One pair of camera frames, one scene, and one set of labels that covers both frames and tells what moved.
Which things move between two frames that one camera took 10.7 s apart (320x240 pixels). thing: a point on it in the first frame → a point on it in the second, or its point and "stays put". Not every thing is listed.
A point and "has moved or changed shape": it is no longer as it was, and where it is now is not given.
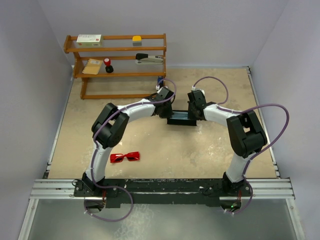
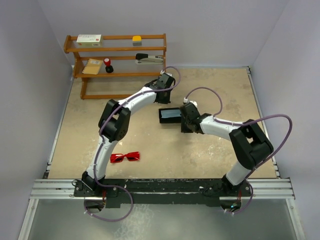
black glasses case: [181, 117] has moved or changed shape
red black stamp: [109, 68] stays put
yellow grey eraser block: [137, 40] stays put
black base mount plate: [127, 193] stays put
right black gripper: [190, 115] → [183, 128]
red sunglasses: [132, 156] stays put
